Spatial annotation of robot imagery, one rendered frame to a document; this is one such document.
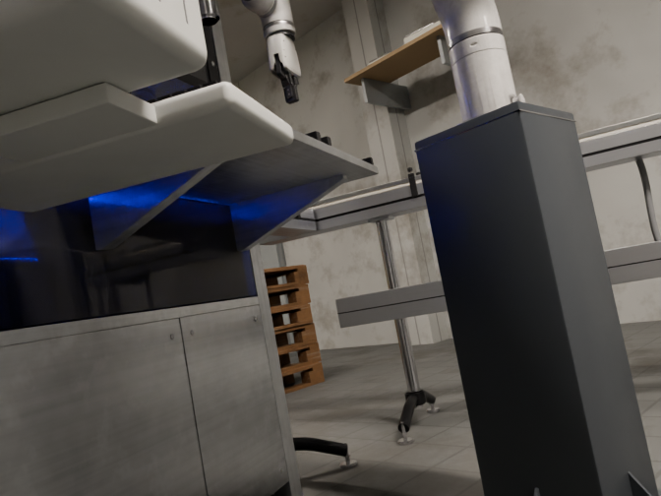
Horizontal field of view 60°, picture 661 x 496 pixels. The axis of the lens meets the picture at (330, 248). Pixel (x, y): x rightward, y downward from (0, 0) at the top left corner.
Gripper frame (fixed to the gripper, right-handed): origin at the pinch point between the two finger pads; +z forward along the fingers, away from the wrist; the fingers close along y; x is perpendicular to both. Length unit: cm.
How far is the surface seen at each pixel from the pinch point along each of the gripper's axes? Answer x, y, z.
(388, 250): -8, -86, 39
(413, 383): -8, -86, 93
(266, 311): -24, -10, 54
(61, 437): -25, 64, 68
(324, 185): 4.4, 0.5, 25.8
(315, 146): 15.8, 29.9, 24.0
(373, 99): -68, -335, -109
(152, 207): -9, 50, 32
